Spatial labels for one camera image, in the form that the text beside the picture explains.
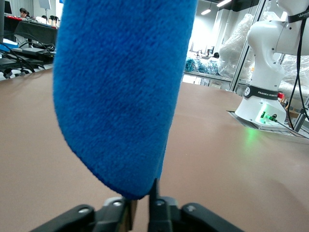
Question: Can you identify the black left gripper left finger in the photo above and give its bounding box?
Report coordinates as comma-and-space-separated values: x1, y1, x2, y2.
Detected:
30, 196, 140, 232

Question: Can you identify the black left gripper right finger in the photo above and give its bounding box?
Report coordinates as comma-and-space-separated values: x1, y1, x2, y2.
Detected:
147, 178, 244, 232

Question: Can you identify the blue fluffy towel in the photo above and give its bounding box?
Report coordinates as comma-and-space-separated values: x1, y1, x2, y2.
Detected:
52, 0, 199, 201

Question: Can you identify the teal fabric pile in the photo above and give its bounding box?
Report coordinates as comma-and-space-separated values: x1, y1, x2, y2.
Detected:
184, 58, 222, 73

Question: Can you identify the flat black device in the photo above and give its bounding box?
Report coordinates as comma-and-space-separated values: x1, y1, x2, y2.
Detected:
12, 47, 55, 65

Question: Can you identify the white plastic wrapped bulk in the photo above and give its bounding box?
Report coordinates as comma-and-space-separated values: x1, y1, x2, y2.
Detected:
218, 13, 254, 83

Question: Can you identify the table with black cloth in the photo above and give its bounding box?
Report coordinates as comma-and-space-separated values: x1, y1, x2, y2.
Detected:
14, 20, 58, 46

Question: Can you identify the person with black hair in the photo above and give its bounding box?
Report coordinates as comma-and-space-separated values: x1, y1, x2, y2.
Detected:
18, 7, 31, 19

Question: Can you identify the grey cable with green plug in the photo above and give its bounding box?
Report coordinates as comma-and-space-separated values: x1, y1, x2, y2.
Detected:
265, 115, 309, 140

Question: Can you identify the black cable along right arm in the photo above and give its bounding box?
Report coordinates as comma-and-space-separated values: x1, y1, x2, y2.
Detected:
288, 14, 309, 131

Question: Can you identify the black cable strap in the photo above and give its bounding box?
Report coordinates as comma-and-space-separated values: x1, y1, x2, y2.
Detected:
286, 12, 309, 24

